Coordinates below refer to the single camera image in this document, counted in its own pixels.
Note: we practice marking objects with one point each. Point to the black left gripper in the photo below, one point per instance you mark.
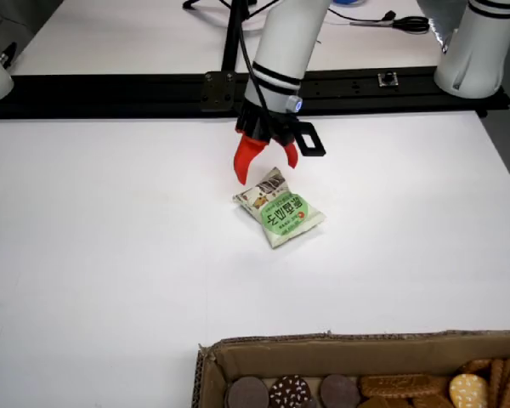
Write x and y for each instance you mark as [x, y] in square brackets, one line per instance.
[255, 123]

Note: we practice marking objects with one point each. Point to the green white snack packet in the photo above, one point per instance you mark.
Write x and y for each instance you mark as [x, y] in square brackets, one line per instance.
[280, 212]

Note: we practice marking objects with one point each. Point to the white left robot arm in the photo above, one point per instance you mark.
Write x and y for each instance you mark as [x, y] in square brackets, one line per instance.
[280, 42]

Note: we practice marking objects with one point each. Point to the black vertical pole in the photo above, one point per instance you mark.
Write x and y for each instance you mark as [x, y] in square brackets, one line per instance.
[231, 38]

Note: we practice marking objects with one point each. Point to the small square button module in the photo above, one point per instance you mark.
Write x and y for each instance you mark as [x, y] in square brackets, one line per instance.
[388, 79]

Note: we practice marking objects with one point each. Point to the black tripod legs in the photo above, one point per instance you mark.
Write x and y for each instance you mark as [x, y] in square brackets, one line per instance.
[188, 4]

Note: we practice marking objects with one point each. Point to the blue tape roll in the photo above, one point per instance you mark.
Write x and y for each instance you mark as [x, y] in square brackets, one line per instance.
[348, 2]

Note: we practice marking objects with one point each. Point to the brown cardboard box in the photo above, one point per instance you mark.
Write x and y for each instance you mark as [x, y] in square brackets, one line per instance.
[323, 359]

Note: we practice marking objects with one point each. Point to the chocolate cookie white sprinkles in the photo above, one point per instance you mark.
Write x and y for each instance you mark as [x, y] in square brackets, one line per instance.
[289, 393]

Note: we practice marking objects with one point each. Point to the reddish brown round cookie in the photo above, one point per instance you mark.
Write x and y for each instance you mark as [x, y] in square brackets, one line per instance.
[340, 393]

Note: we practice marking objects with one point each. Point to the long rectangular brown biscuit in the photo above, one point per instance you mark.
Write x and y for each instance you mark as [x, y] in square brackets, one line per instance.
[395, 386]

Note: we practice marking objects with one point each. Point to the small brown rectangular biscuit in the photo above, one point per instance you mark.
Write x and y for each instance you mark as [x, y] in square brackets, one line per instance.
[429, 401]
[378, 403]

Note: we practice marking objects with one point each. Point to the black knob clamp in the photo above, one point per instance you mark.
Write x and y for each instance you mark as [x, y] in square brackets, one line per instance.
[9, 51]

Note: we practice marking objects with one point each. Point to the scalloped brown round biscuit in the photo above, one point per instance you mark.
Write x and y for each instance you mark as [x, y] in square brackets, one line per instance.
[478, 366]

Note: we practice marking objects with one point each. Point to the yellow dotted round biscuit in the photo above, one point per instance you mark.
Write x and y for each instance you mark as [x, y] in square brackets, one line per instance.
[467, 391]

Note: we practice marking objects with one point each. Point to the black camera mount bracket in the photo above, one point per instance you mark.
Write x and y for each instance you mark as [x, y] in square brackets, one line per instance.
[315, 151]

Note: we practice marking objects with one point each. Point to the dark metal bracket plate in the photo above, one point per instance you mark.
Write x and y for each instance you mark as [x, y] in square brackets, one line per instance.
[217, 91]

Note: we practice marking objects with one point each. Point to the black aluminium rail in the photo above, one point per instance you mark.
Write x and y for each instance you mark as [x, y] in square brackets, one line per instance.
[110, 93]

